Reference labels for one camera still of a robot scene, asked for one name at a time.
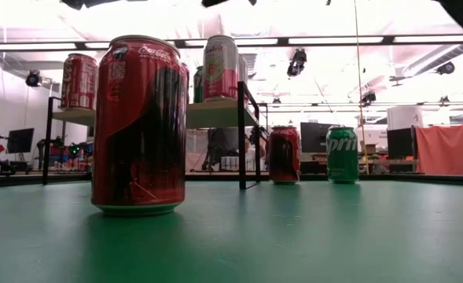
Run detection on black monitor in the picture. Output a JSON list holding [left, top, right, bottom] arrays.
[[386, 127, 417, 160], [6, 127, 35, 155], [299, 121, 333, 154]]

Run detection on black overhead beam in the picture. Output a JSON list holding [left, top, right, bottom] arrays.
[[0, 34, 463, 52]]

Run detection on green Sprite can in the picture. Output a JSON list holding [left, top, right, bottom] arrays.
[[193, 65, 205, 105], [325, 125, 360, 185]]

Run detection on black table frame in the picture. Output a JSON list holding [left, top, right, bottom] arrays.
[[0, 172, 463, 189]]

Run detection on orange red fabric panel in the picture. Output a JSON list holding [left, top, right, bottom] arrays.
[[414, 123, 463, 177]]

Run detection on white hanging shirt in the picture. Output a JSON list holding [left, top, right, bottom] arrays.
[[186, 129, 211, 173]]

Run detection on wooden shelf black metal frame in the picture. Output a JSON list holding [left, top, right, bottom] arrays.
[[42, 81, 270, 191]]

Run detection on person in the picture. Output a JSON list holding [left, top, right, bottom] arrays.
[[243, 135, 267, 172]]

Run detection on black hanging camera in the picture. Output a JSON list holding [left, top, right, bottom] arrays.
[[359, 90, 377, 107], [286, 48, 308, 78]]

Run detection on red Coca-Cola can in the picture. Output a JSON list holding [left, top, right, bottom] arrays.
[[90, 34, 188, 217], [60, 53, 99, 111], [268, 125, 301, 186]]

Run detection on black robot green lights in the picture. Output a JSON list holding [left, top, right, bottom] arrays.
[[36, 135, 94, 173]]

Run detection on black ceiling spotlight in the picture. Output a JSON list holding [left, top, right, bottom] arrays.
[[24, 69, 43, 88], [435, 61, 456, 75]]

